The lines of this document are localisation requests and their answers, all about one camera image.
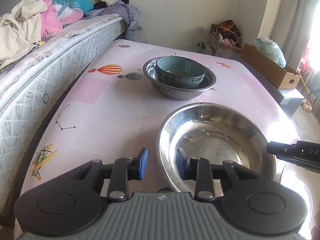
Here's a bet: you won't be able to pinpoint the steel shallow plate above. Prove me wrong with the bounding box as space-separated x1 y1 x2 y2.
156 102 277 193

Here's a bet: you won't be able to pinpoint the teal ceramic bowl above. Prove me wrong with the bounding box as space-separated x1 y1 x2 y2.
156 56 206 88

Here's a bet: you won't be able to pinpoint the medium steel bowl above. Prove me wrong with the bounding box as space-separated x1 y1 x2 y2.
143 56 216 100

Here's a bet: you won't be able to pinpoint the large steel basin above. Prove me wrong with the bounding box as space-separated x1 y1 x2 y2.
182 160 307 239

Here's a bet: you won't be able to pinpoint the person's right hand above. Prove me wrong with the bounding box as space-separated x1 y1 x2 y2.
311 226 320 240

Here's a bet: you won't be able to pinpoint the pink patterned tablecloth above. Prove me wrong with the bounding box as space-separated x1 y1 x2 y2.
13 38 301 233

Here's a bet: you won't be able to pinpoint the grey large carton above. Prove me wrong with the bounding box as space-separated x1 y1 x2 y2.
244 63 304 119

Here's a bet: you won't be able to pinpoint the brown cardboard tray box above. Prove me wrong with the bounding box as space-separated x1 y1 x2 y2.
241 44 301 89

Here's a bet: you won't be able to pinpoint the pink hanging clothes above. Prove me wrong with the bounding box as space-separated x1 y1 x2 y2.
298 46 313 76

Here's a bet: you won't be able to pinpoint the green plastic bag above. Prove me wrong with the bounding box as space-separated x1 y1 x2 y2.
253 37 286 68

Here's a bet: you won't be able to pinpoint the white quilted mattress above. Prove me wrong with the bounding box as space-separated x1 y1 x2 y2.
1 14 125 207

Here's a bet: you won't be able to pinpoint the open box with clutter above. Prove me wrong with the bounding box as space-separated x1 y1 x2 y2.
194 20 242 59

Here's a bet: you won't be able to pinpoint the purple grey clothes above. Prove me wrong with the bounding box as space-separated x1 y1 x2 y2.
84 0 140 41

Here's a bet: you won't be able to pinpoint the teal patterned pillow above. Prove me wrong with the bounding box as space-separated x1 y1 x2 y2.
52 0 94 13

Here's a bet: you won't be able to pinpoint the cream garment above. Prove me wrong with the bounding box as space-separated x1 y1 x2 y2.
1 0 47 69

